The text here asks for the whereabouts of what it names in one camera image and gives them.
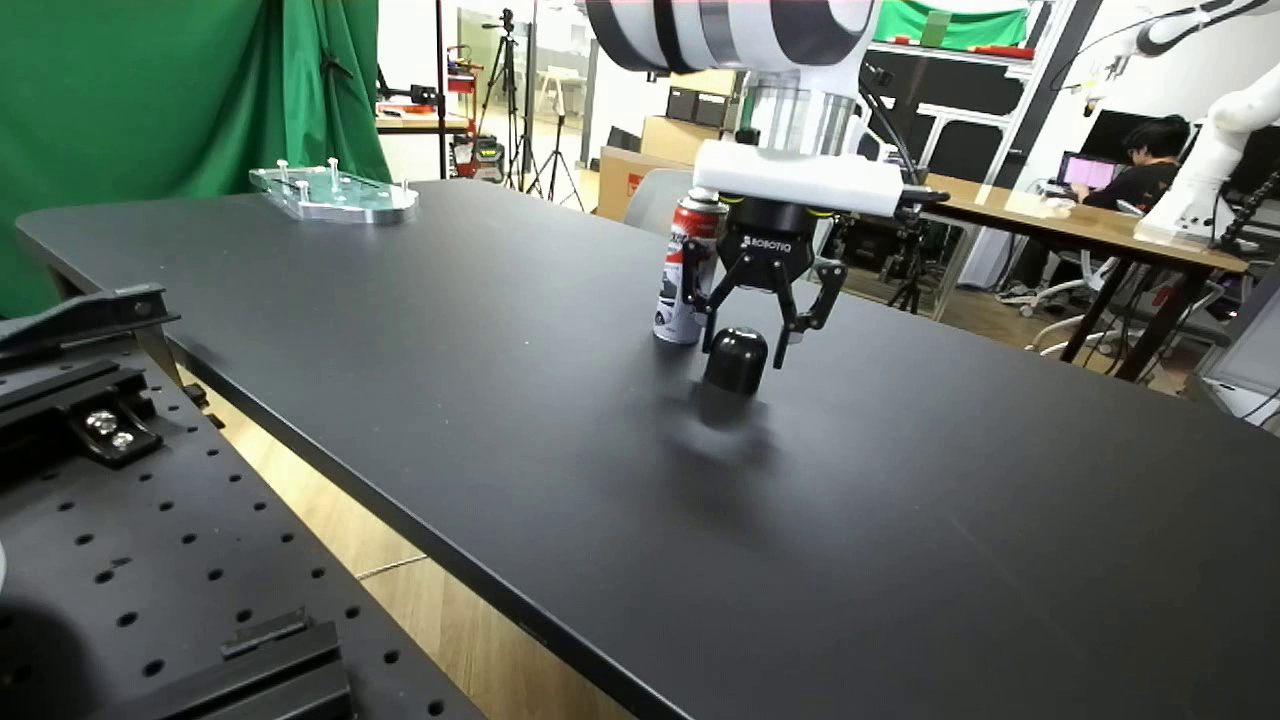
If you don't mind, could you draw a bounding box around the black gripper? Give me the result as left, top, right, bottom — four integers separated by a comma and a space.
682, 201, 848, 367

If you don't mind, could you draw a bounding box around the black bottle cap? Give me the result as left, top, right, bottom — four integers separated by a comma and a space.
704, 328, 767, 396

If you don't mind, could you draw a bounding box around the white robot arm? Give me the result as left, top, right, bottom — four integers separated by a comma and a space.
582, 0, 902, 373

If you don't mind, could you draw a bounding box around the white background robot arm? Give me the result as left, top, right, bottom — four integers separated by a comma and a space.
1135, 0, 1280, 244

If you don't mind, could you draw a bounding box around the red white spray can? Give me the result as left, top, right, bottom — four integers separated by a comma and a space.
652, 188, 729, 346

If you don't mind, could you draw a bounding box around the wooden top workbench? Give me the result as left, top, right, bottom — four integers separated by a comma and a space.
929, 171, 1247, 381

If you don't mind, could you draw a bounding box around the seated person in black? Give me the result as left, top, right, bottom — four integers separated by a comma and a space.
1081, 117, 1186, 210

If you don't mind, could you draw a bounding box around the clear acrylic plate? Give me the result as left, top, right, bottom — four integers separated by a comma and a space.
248, 159, 416, 229

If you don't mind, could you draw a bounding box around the black perforated optical breadboard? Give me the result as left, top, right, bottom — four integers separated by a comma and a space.
0, 285, 480, 720

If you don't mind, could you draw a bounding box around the green screen curtain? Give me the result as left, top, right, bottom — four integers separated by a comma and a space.
0, 0, 387, 317

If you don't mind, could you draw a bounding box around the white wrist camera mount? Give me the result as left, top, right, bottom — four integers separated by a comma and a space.
691, 140, 902, 214

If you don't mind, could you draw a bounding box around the black camera tripod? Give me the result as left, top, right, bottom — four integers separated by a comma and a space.
524, 67, 582, 206

